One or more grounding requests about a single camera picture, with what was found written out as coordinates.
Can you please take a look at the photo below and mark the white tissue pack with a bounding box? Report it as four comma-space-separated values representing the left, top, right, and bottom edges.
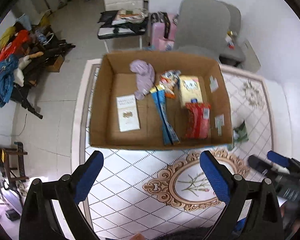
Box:
116, 94, 140, 132

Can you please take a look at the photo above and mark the long blue snack packet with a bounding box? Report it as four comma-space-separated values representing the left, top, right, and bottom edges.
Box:
150, 84, 180, 146

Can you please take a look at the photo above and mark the red snack packet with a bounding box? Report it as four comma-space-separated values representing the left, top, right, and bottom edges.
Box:
185, 102, 211, 139

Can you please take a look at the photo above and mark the lilac soft cloth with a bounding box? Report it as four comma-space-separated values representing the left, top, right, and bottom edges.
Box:
130, 60, 155, 100

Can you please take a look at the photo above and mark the operator thumb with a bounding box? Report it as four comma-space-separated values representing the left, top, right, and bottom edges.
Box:
129, 233, 146, 240

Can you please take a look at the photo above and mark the green foil packet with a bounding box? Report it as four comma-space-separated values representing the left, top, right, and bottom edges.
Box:
228, 121, 249, 151

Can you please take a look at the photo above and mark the patterned table mat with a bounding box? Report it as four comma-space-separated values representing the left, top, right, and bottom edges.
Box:
71, 58, 273, 239

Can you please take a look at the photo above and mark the dark wooden stool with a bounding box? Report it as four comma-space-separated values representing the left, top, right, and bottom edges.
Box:
0, 141, 29, 185

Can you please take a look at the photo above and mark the brown cardboard box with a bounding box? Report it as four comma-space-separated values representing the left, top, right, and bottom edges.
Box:
89, 51, 233, 150

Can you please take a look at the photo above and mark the beige floor scale board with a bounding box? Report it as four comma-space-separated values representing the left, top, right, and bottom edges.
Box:
241, 39, 261, 73

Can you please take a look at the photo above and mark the yellow tissue pack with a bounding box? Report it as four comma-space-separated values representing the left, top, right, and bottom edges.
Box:
178, 75, 203, 108

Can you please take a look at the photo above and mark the small cardboard box on floor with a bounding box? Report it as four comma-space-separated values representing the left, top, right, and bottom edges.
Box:
45, 55, 64, 73

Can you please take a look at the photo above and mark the orange cartoon snack bag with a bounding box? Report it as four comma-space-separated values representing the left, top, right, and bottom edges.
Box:
159, 70, 181, 99

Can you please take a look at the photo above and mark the grey chair far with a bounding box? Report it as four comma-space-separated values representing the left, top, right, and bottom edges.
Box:
219, 2, 245, 67

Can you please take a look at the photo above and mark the grey chair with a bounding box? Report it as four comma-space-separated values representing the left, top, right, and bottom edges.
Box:
173, 0, 231, 61
219, 2, 245, 67

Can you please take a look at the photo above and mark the pink gift bag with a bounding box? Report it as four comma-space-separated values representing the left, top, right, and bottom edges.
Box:
158, 38, 174, 51

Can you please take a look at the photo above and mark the pile of clothes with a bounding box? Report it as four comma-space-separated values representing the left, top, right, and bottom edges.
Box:
0, 21, 44, 107

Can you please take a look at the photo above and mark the grey chair near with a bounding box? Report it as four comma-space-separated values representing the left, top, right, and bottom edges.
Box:
173, 0, 231, 61

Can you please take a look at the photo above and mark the white chair with clutter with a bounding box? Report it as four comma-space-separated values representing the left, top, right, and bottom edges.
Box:
97, 0, 148, 52

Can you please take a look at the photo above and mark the pink suitcase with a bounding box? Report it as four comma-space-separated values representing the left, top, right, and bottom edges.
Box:
150, 11, 178, 50

